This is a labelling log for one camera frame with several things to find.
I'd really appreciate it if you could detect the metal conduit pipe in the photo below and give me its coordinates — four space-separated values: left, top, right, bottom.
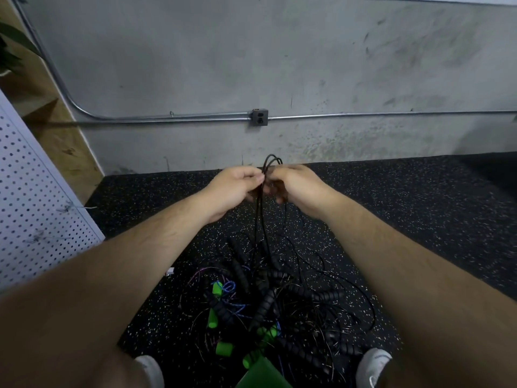
8 0 517 124

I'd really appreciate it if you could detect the person's right forearm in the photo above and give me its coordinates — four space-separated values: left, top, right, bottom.
323 193 517 388

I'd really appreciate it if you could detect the person's right hand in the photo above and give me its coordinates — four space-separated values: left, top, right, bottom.
262 164 340 223

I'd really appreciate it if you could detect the person's left forearm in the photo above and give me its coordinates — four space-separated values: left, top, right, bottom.
0 193 219 388

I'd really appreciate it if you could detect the pile of jump ropes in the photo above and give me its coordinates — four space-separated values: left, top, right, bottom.
173 238 381 380

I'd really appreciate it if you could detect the white shoe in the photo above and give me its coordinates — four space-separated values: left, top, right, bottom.
133 355 165 388
356 348 394 388

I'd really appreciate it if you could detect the person's left hand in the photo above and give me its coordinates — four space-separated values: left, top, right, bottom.
196 165 266 225

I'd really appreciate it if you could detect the black foam-handled jump rope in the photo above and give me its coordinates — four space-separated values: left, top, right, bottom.
252 154 285 272

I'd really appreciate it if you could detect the green potted plant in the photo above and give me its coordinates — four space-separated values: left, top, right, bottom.
0 22 40 78

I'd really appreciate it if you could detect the white left shoe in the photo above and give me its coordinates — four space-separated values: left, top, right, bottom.
133 355 165 388

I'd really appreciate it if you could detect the white pegboard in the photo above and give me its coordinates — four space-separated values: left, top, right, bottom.
0 91 106 292

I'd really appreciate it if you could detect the white right shoe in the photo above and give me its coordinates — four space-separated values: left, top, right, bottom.
356 348 394 388

